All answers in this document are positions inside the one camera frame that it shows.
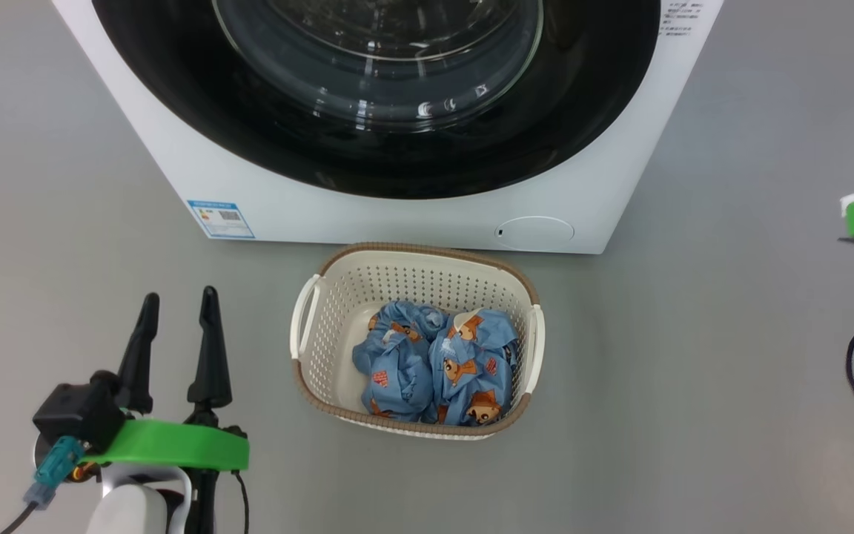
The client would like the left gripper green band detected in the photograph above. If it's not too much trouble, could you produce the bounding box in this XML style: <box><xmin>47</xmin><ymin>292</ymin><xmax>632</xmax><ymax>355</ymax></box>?
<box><xmin>77</xmin><ymin>286</ymin><xmax>251</xmax><ymax>473</ymax></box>

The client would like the black glass washing machine door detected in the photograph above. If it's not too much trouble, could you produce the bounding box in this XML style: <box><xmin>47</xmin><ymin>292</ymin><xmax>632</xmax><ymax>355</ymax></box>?
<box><xmin>91</xmin><ymin>0</ymin><xmax>661</xmax><ymax>200</ymax></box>

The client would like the cream perforated laundry basket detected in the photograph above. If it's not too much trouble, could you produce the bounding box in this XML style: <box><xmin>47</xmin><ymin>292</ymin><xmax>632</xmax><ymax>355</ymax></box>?
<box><xmin>290</xmin><ymin>243</ymin><xmax>545</xmax><ymax>441</ymax></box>

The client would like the white front-load washing machine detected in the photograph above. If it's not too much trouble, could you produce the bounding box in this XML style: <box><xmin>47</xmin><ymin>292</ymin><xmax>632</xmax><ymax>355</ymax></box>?
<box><xmin>53</xmin><ymin>0</ymin><xmax>724</xmax><ymax>255</ymax></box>

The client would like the blue energy label sticker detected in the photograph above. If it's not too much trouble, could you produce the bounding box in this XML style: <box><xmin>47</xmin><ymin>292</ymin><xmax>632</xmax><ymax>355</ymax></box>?
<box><xmin>187</xmin><ymin>199</ymin><xmax>256</xmax><ymax>240</ymax></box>

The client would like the round white filter cover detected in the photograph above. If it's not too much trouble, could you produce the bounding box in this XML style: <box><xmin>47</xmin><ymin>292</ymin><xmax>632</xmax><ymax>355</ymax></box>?
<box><xmin>495</xmin><ymin>216</ymin><xmax>575</xmax><ymax>251</ymax></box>

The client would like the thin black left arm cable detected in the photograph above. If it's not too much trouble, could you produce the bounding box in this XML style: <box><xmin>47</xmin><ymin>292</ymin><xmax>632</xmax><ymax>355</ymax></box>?
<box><xmin>228</xmin><ymin>426</ymin><xmax>251</xmax><ymax>534</ymax></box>

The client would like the teal left camera cable connector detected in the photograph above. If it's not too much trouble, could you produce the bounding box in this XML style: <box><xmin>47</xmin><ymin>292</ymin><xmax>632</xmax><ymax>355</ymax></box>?
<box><xmin>24</xmin><ymin>436</ymin><xmax>87</xmax><ymax>510</ymax></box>

